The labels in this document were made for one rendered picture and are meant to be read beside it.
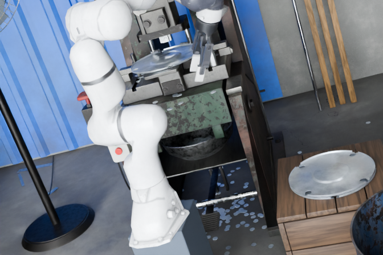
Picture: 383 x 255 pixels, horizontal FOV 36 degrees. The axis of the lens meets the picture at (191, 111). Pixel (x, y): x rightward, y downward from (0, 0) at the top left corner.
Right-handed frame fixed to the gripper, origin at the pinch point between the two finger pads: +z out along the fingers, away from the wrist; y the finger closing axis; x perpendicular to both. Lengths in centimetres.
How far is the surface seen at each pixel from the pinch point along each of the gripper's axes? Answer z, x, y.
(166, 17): -5.3, -5.6, -28.4
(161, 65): 8.4, -8.5, -15.5
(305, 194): 17, 26, 49
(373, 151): 10, 55, 38
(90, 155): 142, -11, -119
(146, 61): 14.7, -11.0, -28.3
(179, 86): 16.4, -0.8, -12.8
